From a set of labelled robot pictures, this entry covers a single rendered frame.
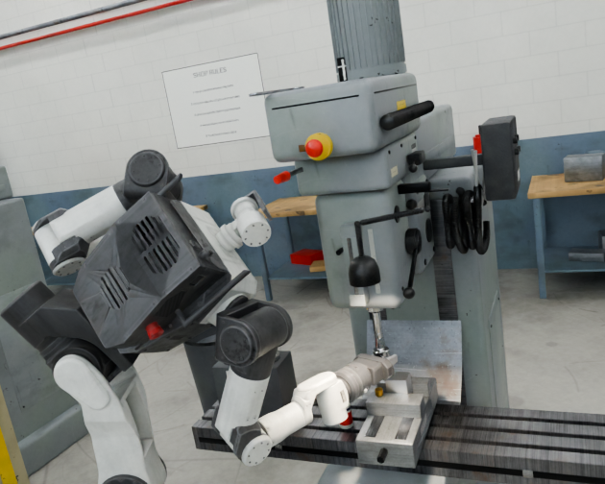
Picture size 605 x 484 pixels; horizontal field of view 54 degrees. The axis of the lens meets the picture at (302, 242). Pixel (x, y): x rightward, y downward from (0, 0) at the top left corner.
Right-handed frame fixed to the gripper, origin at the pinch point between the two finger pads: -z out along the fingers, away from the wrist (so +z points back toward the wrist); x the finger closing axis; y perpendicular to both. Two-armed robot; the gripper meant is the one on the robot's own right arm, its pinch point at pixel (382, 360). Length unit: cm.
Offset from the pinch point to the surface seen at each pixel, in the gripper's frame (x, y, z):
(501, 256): 157, 98, -389
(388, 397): -3.8, 8.4, 4.1
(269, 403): 30.6, 12.6, 18.1
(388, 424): -7.7, 12.5, 10.5
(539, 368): 51, 111, -215
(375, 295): -6.6, -22.7, 7.2
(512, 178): -27, -45, -31
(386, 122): -20, -66, 13
